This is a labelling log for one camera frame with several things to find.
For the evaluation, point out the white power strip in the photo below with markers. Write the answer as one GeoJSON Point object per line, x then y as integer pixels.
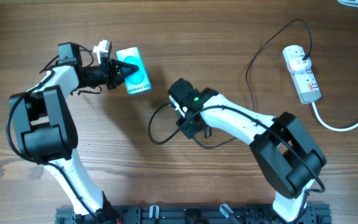
{"type": "Point", "coordinates": [305, 82]}

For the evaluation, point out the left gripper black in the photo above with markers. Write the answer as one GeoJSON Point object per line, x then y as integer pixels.
{"type": "Point", "coordinates": [115, 65]}

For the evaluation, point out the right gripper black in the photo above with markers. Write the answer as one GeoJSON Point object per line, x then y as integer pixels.
{"type": "Point", "coordinates": [191, 130]}

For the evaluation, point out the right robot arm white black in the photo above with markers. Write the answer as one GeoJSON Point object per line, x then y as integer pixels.
{"type": "Point", "coordinates": [287, 155]}

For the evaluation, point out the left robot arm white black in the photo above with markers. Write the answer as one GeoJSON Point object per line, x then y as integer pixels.
{"type": "Point", "coordinates": [41, 130]}

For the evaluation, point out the white charger plug adapter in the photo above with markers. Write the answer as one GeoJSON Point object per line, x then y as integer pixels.
{"type": "Point", "coordinates": [297, 64]}

